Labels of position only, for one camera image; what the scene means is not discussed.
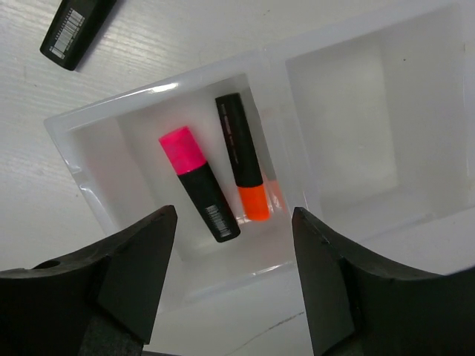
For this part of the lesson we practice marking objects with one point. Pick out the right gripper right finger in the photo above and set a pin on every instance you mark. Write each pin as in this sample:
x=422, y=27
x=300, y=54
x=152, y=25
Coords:
x=358, y=302

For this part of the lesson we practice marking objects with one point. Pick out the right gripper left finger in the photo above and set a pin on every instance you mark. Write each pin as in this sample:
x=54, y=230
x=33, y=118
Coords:
x=99, y=300

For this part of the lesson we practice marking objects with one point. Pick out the orange cap highlighter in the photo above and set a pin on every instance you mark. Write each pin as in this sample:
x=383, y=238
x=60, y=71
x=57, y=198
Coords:
x=242, y=156

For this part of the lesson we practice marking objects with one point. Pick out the pink cap highlighter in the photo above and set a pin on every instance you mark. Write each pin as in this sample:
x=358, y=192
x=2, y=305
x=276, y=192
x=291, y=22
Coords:
x=196, y=176

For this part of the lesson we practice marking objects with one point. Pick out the blue cap highlighter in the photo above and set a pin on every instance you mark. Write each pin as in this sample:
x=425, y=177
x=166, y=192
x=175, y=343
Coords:
x=73, y=29

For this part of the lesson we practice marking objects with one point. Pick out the translucent white compartment tray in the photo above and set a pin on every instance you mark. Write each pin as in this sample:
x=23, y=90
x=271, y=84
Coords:
x=368, y=124

